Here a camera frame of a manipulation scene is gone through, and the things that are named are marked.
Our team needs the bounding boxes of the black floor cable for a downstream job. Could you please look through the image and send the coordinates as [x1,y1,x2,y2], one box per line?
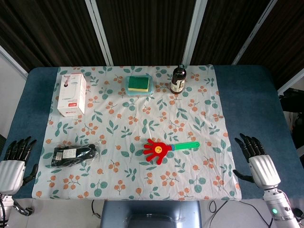
[201,200,274,228]
[91,199,103,219]

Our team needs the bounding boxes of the blue grey chair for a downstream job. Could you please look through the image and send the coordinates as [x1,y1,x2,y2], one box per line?
[100,200,203,228]

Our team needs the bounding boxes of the floral patterned tablecloth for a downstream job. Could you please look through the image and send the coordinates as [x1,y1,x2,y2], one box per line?
[31,64,242,201]

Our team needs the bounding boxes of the brown glass bottle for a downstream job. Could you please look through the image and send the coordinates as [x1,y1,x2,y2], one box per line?
[170,64,187,95]

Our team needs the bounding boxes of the black packaged gloves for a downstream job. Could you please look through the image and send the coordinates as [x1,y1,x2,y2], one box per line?
[50,143,101,168]

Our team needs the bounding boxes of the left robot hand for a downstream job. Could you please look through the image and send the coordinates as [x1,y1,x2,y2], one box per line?
[0,136,39,194]

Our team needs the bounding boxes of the yellow green sponge in tray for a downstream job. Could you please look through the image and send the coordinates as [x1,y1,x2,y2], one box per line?
[125,74,154,96]

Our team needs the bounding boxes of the white red product box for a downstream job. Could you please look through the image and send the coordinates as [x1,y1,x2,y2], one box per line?
[57,73,87,117]

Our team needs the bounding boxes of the red hand clapper toy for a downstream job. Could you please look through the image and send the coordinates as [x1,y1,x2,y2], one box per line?
[142,138,200,165]

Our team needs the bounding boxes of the blue table cover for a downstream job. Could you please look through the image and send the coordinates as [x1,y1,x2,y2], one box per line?
[3,65,298,200]

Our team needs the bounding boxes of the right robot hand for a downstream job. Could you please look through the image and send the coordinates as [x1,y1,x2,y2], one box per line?
[232,133,282,190]

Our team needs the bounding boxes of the black equipment with cables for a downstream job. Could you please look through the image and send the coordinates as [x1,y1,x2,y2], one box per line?
[278,87,304,150]

